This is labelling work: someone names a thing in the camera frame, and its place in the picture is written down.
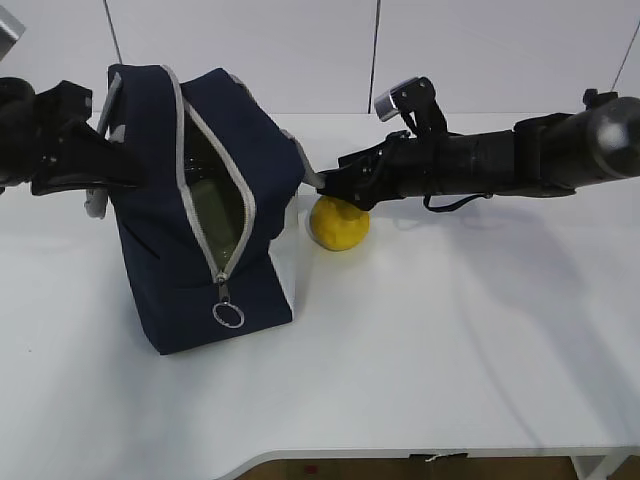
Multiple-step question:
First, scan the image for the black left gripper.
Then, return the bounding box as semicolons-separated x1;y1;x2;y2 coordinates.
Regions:
1;77;145;196

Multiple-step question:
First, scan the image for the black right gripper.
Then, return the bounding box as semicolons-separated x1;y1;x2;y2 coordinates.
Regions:
317;132;450;211

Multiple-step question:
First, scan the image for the yellow pear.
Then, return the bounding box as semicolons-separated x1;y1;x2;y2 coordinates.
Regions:
309;196;370;251

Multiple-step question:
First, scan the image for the navy blue lunch bag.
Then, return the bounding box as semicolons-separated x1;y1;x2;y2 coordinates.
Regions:
85;64;310;355

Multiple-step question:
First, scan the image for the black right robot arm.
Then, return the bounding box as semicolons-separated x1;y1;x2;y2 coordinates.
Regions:
318;89;639;213

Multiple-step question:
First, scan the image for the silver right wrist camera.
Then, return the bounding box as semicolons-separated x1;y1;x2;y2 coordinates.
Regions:
374;77;435;122

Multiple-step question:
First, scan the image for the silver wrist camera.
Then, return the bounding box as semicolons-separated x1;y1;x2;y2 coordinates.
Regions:
374;77;435;122
0;6;26;60

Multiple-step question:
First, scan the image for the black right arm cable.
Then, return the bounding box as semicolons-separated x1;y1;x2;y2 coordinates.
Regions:
422;192;494;214

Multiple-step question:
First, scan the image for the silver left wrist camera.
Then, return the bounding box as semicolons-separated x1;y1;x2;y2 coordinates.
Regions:
0;6;26;60

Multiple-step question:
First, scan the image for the white table leg frame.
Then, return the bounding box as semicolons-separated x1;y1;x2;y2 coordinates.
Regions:
571;454;640;480

